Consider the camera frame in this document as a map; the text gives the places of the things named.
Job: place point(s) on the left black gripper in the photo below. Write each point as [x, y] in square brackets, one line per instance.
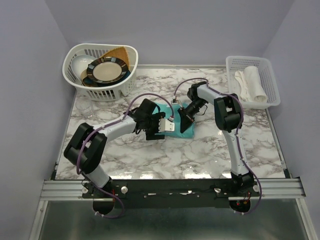
[150, 135]

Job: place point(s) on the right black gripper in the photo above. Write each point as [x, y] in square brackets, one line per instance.
[186, 119]

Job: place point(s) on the teal t shirt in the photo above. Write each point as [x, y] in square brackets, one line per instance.
[176, 133]

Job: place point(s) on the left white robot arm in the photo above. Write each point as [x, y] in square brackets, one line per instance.
[86, 147]

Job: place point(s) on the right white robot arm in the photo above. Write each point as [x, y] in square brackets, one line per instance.
[229, 118]

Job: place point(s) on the striped rim beige plate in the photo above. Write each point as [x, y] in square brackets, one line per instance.
[106, 69]

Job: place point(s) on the clear drinking glass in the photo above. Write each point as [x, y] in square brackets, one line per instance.
[85, 108]

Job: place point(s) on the round white dish basket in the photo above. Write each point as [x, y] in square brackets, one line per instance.
[100, 94]

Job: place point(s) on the folded white cloth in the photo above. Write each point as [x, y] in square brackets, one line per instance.
[243, 81]

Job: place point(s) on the rectangular white mesh basket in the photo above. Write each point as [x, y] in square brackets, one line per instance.
[269, 84]

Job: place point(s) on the rolled white t shirt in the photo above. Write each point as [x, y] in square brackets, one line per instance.
[255, 85]

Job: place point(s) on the white bowl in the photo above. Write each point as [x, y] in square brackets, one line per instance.
[80, 63]

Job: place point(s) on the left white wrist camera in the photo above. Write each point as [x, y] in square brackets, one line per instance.
[166, 125]

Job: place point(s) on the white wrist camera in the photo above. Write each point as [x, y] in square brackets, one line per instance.
[166, 125]
[176, 102]

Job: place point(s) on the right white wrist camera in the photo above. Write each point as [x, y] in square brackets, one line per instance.
[176, 102]

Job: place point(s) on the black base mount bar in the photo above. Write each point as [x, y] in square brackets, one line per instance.
[179, 193]

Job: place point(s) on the aluminium frame rail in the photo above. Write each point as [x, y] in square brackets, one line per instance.
[272, 189]

